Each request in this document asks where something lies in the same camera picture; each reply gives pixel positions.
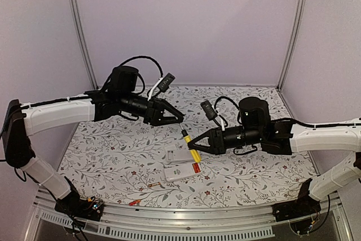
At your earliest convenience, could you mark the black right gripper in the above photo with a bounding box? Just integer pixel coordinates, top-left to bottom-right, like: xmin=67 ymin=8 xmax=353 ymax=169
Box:
xmin=188 ymin=125 xmax=263 ymax=155

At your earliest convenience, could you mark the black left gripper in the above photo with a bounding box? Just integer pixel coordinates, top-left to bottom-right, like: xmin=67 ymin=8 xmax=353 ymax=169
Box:
xmin=119 ymin=92 xmax=184 ymax=126

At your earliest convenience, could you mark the yellow handled screwdriver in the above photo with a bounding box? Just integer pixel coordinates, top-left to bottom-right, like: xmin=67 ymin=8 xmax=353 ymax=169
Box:
xmin=179 ymin=124 xmax=202 ymax=163

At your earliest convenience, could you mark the white remote control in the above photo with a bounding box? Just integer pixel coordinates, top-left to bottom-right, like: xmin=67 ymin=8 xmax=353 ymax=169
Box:
xmin=164 ymin=144 xmax=193 ymax=164

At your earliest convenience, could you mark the white remote with green logo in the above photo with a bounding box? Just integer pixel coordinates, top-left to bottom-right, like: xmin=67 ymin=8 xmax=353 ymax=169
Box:
xmin=164 ymin=162 xmax=202 ymax=182

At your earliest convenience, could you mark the gold black battery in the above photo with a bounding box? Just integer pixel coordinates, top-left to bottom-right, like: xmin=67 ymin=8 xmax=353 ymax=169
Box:
xmin=148 ymin=182 xmax=161 ymax=188

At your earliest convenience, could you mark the red gold battery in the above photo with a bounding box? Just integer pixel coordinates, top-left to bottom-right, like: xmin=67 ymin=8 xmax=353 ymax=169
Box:
xmin=129 ymin=199 xmax=141 ymax=206

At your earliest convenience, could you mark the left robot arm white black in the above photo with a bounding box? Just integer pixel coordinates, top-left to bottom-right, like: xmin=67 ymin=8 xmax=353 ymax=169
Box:
xmin=1 ymin=65 xmax=184 ymax=215

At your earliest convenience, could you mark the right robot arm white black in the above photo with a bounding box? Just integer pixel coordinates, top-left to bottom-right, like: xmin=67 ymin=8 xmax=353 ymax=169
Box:
xmin=188 ymin=97 xmax=360 ymax=216

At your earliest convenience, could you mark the floral patterned table mat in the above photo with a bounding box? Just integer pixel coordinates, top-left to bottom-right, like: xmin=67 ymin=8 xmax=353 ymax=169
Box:
xmin=58 ymin=86 xmax=316 ymax=208

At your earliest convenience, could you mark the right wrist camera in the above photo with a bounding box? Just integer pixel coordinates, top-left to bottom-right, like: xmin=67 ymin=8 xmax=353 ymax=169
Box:
xmin=200 ymin=100 xmax=228 ymax=130

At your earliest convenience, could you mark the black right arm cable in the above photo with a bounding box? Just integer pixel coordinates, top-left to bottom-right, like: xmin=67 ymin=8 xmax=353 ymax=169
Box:
xmin=213 ymin=96 xmax=240 ymax=112

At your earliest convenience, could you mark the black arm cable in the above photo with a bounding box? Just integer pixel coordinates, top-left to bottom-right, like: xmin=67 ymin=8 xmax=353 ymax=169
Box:
xmin=213 ymin=96 xmax=240 ymax=112
xmin=118 ymin=55 xmax=165 ymax=78

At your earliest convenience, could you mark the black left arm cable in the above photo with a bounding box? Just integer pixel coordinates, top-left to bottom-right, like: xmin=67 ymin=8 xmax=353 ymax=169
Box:
xmin=118 ymin=55 xmax=165 ymax=78

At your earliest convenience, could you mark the front aluminium rail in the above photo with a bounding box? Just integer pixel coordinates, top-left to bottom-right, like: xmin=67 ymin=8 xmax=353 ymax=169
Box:
xmin=24 ymin=189 xmax=356 ymax=240

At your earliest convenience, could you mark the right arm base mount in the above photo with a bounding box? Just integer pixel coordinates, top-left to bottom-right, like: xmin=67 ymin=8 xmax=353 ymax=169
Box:
xmin=272 ymin=200 xmax=321 ymax=222

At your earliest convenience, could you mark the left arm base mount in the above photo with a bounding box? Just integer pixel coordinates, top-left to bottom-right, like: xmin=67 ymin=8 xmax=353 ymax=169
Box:
xmin=55 ymin=195 xmax=104 ymax=221

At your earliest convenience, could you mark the left aluminium frame post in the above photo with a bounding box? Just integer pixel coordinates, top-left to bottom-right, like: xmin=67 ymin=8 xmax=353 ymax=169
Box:
xmin=69 ymin=0 xmax=98 ymax=89

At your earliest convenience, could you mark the aluminium frame post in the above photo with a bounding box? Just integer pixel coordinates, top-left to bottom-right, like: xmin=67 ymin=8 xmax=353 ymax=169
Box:
xmin=276 ymin=0 xmax=306 ymax=93
xmin=69 ymin=0 xmax=98 ymax=89

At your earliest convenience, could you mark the right aluminium frame post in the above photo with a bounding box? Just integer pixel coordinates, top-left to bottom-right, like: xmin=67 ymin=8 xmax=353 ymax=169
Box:
xmin=276 ymin=0 xmax=306 ymax=93

